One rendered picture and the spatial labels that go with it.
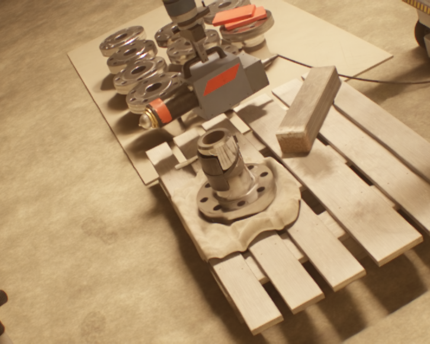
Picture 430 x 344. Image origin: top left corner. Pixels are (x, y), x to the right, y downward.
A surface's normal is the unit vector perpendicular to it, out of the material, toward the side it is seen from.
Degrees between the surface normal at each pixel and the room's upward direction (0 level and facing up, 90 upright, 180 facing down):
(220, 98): 90
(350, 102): 0
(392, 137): 0
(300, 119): 0
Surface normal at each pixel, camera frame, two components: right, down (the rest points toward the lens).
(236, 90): 0.45, 0.32
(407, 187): -0.35, -0.80
